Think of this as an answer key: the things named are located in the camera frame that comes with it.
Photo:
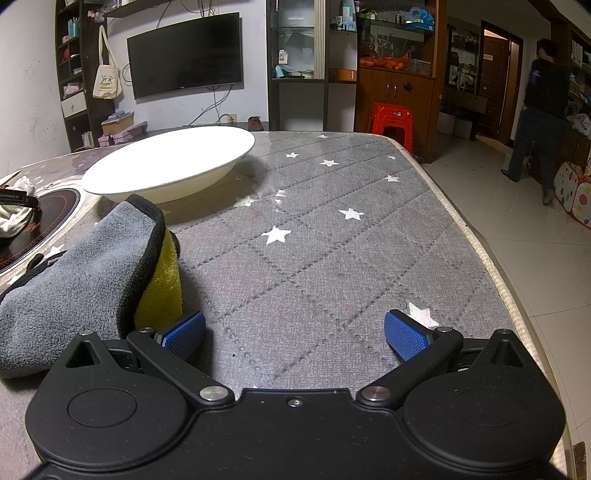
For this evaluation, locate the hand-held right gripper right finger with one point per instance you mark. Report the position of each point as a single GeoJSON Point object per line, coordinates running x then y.
{"type": "Point", "coordinates": [408, 339]}

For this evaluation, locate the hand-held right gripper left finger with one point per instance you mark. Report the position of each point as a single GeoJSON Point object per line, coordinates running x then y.
{"type": "Point", "coordinates": [184, 333]}

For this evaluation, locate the white bowl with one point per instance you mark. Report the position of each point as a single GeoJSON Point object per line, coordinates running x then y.
{"type": "Point", "coordinates": [171, 161]}

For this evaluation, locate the white rag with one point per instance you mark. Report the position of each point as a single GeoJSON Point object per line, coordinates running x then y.
{"type": "Point", "coordinates": [13, 224]}

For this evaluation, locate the black induction cooktop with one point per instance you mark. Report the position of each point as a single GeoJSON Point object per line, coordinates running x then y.
{"type": "Point", "coordinates": [51, 217]}

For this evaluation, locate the stack of books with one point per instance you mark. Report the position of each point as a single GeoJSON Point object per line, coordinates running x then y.
{"type": "Point", "coordinates": [122, 137]}

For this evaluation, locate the cardboard box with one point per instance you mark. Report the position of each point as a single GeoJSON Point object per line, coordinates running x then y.
{"type": "Point", "coordinates": [117, 124]}

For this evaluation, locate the grey star print tablecloth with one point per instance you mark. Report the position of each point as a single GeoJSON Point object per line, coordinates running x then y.
{"type": "Point", "coordinates": [332, 240]}

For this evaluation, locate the white tote bag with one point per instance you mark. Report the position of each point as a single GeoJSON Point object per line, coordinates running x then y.
{"type": "Point", "coordinates": [107, 78]}

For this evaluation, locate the black television stand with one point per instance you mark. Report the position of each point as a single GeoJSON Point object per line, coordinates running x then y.
{"type": "Point", "coordinates": [240, 125]}

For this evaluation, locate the red plastic stool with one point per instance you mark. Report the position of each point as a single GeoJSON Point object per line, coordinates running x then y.
{"type": "Point", "coordinates": [390, 122]}

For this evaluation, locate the black television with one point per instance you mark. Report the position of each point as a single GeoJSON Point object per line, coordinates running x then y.
{"type": "Point", "coordinates": [184, 53]}

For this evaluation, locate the brown wooden cabinet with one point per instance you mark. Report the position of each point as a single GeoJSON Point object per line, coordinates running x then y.
{"type": "Point", "coordinates": [397, 92]}

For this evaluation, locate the brown wooden door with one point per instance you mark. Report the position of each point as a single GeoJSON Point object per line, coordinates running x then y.
{"type": "Point", "coordinates": [496, 87]}

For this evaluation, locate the bag of oranges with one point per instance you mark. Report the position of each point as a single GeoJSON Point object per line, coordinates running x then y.
{"type": "Point", "coordinates": [385, 61]}

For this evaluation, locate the glass display cabinet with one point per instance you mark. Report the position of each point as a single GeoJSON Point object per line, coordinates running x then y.
{"type": "Point", "coordinates": [295, 50]}

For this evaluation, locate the dark wall shelf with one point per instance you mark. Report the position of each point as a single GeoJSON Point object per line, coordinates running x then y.
{"type": "Point", "coordinates": [76, 69]}

